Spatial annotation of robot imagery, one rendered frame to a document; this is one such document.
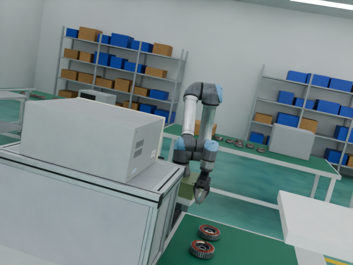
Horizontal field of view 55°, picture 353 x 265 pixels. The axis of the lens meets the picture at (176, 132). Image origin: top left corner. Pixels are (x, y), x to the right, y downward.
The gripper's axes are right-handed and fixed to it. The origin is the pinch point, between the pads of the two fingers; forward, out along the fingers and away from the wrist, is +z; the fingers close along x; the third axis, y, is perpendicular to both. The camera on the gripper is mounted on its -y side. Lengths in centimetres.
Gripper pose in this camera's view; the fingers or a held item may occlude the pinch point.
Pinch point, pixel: (198, 202)
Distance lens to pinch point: 196.1
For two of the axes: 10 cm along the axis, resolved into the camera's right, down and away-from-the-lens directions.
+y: 2.3, -1.3, 9.6
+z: -2.0, 9.6, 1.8
